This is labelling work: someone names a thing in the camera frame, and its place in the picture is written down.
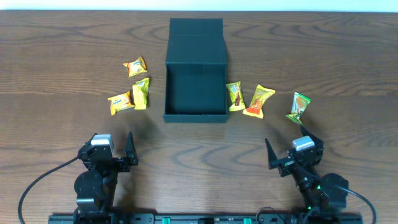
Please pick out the green Apollo snack packet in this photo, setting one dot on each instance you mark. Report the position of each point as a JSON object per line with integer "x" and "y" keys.
{"x": 300, "y": 102}

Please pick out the yellow chocolate snack packet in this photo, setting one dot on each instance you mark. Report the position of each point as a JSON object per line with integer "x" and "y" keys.
{"x": 236, "y": 96}

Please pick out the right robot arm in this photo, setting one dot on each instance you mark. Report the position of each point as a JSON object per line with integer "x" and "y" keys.
{"x": 323, "y": 193}

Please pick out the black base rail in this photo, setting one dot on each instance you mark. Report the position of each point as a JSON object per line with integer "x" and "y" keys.
{"x": 148, "y": 218}

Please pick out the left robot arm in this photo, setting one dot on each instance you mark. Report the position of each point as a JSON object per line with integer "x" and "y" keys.
{"x": 95, "y": 188}

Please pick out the orange lemond snack, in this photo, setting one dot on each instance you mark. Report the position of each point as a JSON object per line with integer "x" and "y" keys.
{"x": 136, "y": 67}
{"x": 120, "y": 102}

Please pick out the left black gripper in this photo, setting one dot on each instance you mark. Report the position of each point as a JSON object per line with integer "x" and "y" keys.
{"x": 124, "y": 167}

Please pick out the orange Lemond snack, far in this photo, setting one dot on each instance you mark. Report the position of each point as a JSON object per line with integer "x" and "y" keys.
{"x": 136, "y": 67}

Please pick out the dark green open box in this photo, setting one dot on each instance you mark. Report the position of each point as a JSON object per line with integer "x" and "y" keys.
{"x": 196, "y": 65}

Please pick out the orange Lemond snack, near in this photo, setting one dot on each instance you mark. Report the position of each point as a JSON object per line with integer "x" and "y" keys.
{"x": 120, "y": 102}

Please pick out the yellow peanut butter snack packet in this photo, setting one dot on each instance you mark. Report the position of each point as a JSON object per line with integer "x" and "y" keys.
{"x": 261, "y": 95}

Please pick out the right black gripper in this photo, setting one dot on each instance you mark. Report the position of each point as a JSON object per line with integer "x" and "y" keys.
{"x": 286, "y": 165}

